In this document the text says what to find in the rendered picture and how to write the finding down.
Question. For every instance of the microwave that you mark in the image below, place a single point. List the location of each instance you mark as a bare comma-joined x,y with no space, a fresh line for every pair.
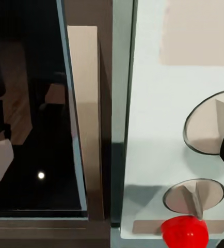
116,113

